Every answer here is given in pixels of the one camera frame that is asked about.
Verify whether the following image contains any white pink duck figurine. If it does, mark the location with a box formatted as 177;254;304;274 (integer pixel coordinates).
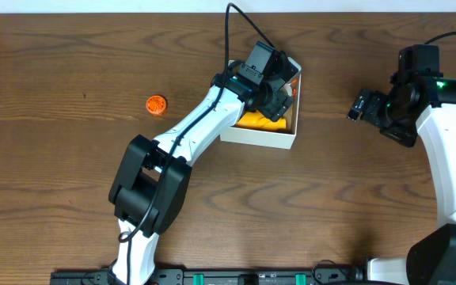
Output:
283;78;299;97

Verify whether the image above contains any yellow rubber duck toy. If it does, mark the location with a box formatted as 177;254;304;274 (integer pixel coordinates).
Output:
235;111;287;131

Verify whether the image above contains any white cardboard box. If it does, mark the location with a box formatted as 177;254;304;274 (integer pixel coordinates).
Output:
220;57;302;150

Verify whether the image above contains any orange ribbed round toy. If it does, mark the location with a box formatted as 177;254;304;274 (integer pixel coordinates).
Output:
146;95;168;116

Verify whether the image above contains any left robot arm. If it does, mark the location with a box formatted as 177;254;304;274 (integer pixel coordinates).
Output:
108;61;301;284

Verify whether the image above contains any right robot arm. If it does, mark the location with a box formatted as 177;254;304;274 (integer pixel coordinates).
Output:
348;75;456;284

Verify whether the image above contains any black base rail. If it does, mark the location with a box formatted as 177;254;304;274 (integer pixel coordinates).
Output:
50;266;367;285

